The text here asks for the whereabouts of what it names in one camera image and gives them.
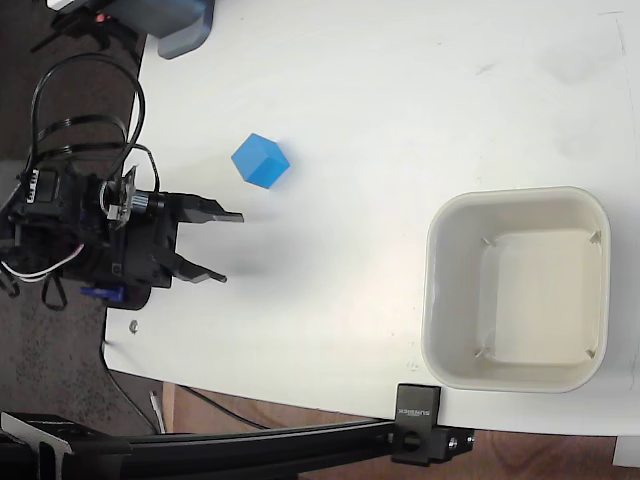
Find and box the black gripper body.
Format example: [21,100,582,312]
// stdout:
[119,192,182,290]

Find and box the blue cube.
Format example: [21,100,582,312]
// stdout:
[230,132,292,192]

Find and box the white square plastic bin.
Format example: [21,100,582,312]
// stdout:
[421,185,612,394]

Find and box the small blue plastic part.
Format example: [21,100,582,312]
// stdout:
[79,284,125,305]

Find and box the gray-blue plastic stand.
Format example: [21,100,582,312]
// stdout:
[107,0,217,60]

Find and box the black tripod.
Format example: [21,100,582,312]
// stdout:
[29,7,146,66]

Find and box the black table clamp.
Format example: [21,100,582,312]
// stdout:
[390,383,475,467]

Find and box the white sheet corner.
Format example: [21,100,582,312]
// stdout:
[610,434,640,469]

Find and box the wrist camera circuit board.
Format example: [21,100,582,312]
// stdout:
[102,163,167,230]

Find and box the thin black camera wire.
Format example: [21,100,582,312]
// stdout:
[133,143,162,195]

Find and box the thin black floor cable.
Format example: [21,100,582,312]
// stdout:
[99,339,157,432]

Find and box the flat black ribbon cable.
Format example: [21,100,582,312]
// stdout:
[37,114,127,154]

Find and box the black aluminium rail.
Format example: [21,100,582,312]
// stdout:
[0,410,401,480]

